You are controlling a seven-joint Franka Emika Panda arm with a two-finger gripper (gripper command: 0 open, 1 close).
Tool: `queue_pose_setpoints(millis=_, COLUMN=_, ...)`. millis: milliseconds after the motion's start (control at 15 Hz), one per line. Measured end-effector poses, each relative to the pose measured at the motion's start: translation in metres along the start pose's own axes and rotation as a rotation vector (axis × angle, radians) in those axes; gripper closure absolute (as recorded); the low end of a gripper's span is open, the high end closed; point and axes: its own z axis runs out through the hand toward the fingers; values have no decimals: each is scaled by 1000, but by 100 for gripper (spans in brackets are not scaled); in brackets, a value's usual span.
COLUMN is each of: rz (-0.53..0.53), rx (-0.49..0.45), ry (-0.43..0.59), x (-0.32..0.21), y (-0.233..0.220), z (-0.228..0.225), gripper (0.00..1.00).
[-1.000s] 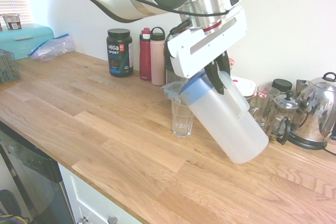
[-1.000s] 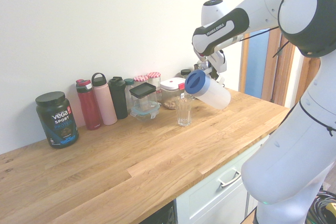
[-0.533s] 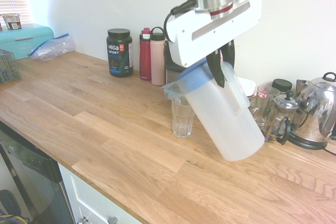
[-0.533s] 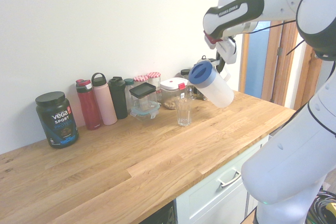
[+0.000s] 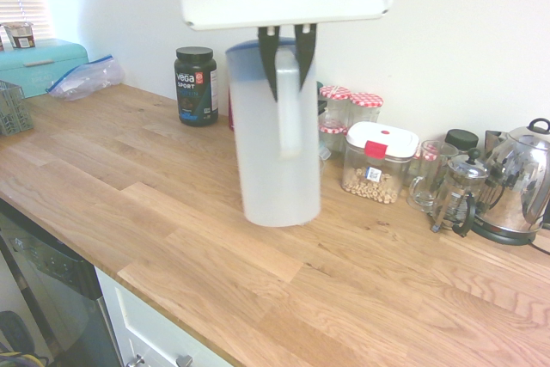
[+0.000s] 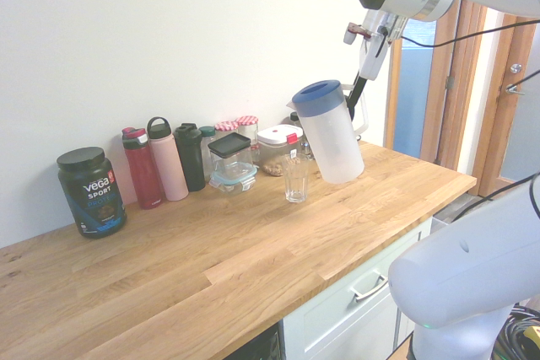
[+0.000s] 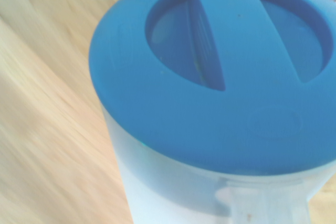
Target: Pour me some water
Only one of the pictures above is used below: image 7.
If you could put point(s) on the translucent pitcher with blue lid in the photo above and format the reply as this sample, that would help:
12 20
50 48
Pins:
210 116

